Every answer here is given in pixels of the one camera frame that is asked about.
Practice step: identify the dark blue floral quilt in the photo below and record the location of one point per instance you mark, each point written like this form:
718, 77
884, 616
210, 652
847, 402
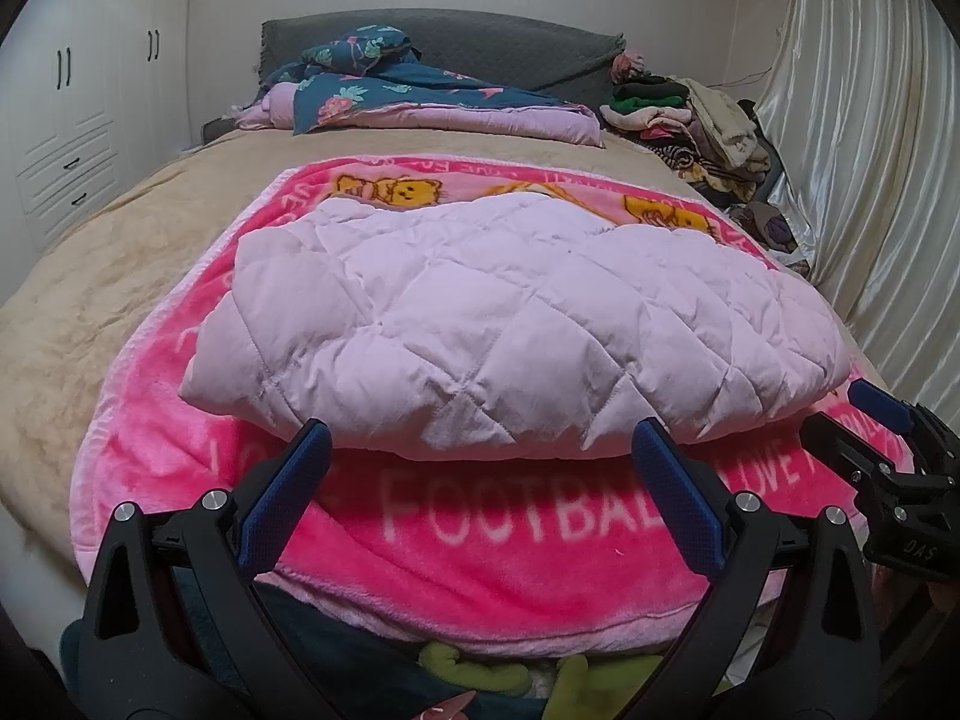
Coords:
420, 90

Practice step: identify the pink quilted jacket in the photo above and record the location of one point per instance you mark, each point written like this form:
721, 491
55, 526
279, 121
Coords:
487, 315

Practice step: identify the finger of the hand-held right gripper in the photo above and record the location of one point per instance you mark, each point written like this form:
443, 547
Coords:
840, 446
879, 399

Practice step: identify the pink printed fleece blanket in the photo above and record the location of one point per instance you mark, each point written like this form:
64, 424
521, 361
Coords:
450, 540

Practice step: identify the beige bed sheet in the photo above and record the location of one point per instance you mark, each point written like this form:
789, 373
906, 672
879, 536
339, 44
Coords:
112, 255

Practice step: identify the pile of assorted clothes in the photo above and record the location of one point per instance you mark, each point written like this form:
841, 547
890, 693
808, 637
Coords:
697, 120

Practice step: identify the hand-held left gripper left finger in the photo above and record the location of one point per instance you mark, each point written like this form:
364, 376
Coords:
289, 491

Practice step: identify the white wardrobe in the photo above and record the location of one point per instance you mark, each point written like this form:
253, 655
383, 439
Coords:
75, 127

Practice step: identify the grey padded headboard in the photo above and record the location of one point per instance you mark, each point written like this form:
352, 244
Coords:
510, 37

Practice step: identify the white satin curtain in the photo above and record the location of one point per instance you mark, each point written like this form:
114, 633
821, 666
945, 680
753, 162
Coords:
870, 165

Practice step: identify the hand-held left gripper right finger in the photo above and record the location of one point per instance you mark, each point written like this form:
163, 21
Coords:
679, 499

